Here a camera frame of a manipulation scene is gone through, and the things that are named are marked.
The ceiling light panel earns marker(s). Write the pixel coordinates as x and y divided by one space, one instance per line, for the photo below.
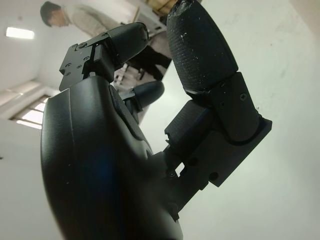
20 32

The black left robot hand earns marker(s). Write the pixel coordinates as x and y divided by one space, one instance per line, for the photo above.
100 162

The stacked wooden crates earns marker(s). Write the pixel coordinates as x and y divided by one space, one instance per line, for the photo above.
160 6

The bright window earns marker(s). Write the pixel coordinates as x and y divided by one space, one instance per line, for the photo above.
27 115

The person in beige sweater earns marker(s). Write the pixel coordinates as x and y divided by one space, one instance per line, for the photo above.
85 20

